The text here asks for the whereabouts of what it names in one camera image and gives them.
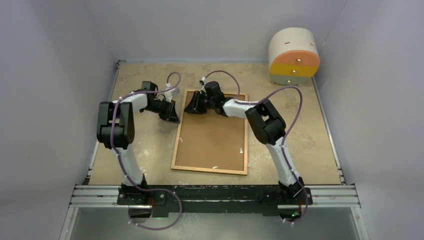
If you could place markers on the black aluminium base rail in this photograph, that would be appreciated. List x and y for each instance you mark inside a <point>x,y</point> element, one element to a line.
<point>267,200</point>

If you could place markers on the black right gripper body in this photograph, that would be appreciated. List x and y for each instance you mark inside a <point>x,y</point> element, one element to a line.
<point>210,102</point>

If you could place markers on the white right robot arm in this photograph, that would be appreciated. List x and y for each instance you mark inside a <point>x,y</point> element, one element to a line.
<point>267,125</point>

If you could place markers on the round pastel drawer cabinet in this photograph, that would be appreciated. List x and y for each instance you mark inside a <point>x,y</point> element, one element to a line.
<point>293,58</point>

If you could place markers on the wooden picture frame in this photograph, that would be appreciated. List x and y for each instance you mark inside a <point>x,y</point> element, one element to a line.
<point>245,139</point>

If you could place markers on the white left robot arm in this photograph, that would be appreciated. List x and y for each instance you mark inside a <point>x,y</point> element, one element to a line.
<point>116,131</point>

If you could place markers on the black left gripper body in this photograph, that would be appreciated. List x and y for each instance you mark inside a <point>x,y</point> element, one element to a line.
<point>159,107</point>

